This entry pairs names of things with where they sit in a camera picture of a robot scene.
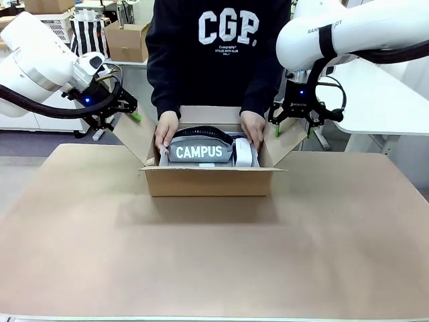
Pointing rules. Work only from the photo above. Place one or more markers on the person's left sleeved forearm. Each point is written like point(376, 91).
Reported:
point(261, 90)

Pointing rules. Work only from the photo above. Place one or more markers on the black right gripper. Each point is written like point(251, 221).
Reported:
point(301, 99)

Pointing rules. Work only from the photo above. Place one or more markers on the open brown cardboard carton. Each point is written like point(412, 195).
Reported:
point(129, 43)

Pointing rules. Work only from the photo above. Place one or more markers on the closed brown cardboard carton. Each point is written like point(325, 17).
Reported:
point(50, 6)

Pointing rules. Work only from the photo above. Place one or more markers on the small white gift box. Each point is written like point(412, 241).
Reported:
point(246, 152)

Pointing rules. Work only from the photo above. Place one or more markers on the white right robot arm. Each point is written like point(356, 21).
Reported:
point(348, 30)

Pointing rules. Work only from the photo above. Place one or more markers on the black white striped bag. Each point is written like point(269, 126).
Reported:
point(88, 37)

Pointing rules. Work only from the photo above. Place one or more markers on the white table under cartons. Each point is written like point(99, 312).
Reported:
point(130, 64)

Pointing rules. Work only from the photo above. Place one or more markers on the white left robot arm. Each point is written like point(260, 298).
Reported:
point(40, 63)

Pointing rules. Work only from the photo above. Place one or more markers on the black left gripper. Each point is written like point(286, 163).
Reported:
point(92, 99)

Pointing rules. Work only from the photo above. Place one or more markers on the brown cardboard shipping box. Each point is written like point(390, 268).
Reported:
point(207, 182)

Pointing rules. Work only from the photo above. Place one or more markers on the person's right sleeved forearm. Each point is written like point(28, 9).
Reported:
point(164, 90)

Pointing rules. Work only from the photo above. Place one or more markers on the navy CGP sweatshirt torso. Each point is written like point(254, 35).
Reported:
point(218, 50)

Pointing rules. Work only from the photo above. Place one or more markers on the person's left hand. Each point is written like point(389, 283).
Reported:
point(253, 129)

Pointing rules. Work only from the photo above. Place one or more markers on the white plastic mesh basket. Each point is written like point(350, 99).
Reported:
point(57, 28)

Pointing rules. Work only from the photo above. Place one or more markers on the person's right hand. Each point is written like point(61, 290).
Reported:
point(166, 131)

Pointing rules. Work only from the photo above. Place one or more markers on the grey CAMPUS pouch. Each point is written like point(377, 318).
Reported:
point(201, 151)

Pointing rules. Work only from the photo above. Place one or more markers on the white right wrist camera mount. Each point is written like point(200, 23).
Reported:
point(296, 75)

